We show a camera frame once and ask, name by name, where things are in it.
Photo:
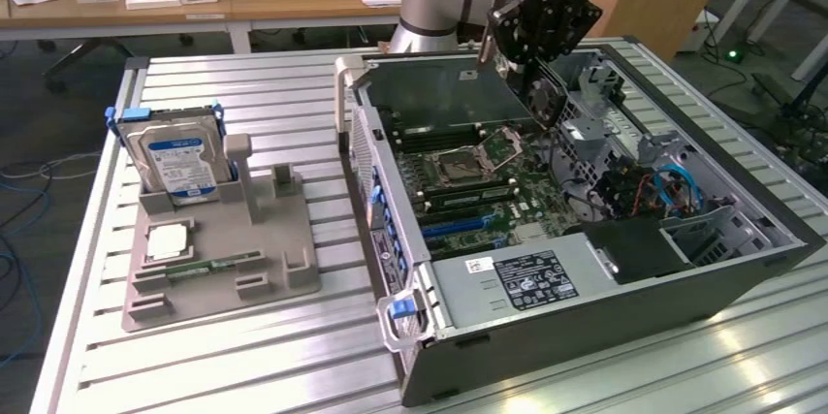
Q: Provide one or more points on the black GPU graphics card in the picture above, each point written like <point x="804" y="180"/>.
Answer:
<point x="548" y="96"/>

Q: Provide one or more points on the green indicator light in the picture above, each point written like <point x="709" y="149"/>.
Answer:
<point x="732" y="54"/>

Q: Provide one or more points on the metal drive cage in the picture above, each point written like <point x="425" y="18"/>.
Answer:
<point x="581" y="142"/>

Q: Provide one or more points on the open metal socket cover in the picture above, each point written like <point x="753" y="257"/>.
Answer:
<point x="501" y="147"/>

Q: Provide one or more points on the CPU socket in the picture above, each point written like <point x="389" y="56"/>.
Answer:
<point x="460" y="167"/>

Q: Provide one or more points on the black floor stand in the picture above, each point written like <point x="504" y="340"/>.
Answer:
<point x="798" y="99"/>

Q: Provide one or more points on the installed RAM stick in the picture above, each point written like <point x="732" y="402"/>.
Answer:
<point x="472" y="200"/>

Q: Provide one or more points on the green motherboard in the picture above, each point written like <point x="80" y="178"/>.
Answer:
<point x="536" y="205"/>

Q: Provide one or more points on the blue card retention clip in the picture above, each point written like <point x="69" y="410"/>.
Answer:
<point x="373" y="186"/>
<point x="402" y="268"/>
<point x="382" y="215"/>
<point x="390" y="234"/>
<point x="397" y="252"/>

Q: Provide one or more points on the metal disk bay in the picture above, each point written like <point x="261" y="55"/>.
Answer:
<point x="710" y="239"/>

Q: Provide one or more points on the grey power supply unit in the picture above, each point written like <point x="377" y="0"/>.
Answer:
<point x="465" y="297"/>

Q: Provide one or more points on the hard disk with blue carrier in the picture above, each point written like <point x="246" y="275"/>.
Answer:
<point x="174" y="162"/>

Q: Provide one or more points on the blue case release tab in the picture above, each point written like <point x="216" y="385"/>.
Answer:
<point x="401" y="309"/>

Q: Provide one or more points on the open black PC case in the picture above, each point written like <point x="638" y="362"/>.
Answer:
<point x="581" y="336"/>

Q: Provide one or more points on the green RAM stick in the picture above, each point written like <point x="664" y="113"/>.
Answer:
<point x="206" y="266"/>

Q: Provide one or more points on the silver CPU chip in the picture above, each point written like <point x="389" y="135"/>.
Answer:
<point x="168" y="242"/>

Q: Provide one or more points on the black chair base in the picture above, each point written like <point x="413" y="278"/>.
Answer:
<point x="54" y="74"/>

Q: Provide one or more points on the grey parts rack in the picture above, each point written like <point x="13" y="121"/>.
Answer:
<point x="213" y="302"/>

